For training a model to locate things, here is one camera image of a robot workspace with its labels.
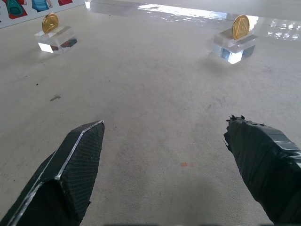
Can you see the black right gripper ribbed left finger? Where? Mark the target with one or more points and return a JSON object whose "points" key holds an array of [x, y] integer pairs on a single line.
{"points": [[70, 169]]}

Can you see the black right gripper taped right finger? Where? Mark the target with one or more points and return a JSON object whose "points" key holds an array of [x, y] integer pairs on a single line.
{"points": [[265, 164]]}

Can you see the white cardboard box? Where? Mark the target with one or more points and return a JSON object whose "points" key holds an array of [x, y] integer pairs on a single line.
{"points": [[35, 17]]}

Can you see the gold coin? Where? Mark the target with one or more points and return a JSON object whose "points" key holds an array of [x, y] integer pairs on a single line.
{"points": [[50, 23], [240, 27]]}

